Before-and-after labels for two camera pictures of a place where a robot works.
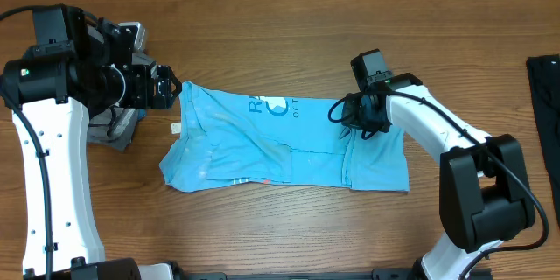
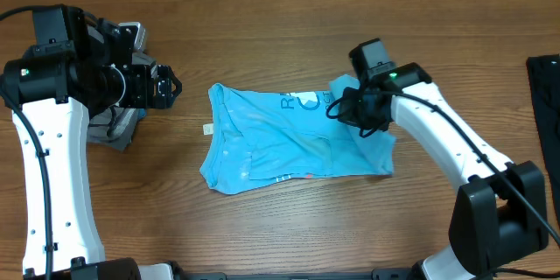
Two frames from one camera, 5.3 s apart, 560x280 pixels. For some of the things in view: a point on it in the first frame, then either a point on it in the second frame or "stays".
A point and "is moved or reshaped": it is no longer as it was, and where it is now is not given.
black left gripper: [164, 99] stays
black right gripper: [350, 120] stays
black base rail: [381, 275] stays
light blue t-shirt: [223, 137] is moved or reshaped
